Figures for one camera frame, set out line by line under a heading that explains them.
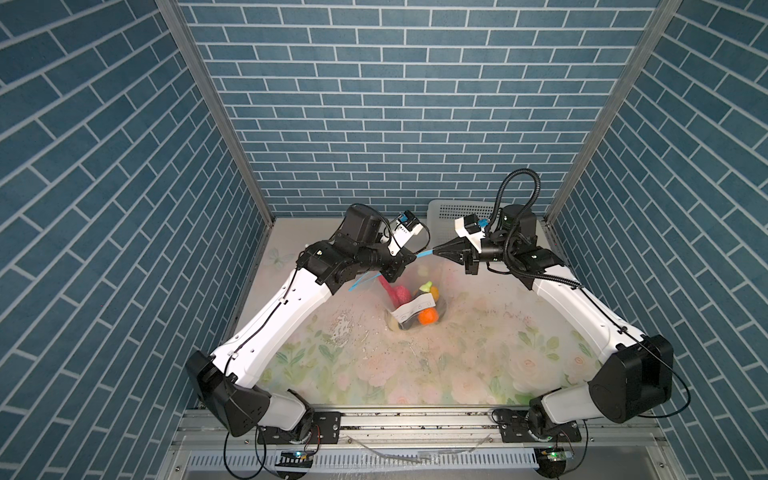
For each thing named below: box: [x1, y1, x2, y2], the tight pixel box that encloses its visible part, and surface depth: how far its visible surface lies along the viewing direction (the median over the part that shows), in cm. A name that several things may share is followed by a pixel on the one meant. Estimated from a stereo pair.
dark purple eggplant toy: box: [415, 281, 433, 298], surface depth 86 cm
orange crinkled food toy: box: [418, 307, 439, 325], surface depth 85 cm
